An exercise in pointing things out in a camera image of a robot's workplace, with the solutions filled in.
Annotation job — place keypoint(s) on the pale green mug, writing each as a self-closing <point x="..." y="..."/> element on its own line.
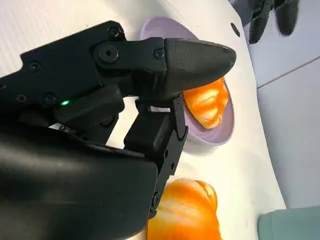
<point x="292" y="225"/>

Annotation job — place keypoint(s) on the grey partition panel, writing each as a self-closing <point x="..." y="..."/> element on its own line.
<point x="300" y="50"/>
<point x="297" y="140"/>

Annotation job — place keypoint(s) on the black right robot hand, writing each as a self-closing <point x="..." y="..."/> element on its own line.
<point x="62" y="175"/>

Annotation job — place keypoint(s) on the orange and white bread roll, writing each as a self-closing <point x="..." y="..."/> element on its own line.
<point x="207" y="105"/>
<point x="187" y="215"/>

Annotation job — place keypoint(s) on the lilac plate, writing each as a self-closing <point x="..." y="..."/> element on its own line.
<point x="220" y="132"/>

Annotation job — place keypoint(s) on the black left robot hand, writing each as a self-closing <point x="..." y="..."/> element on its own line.
<point x="287" y="15"/>

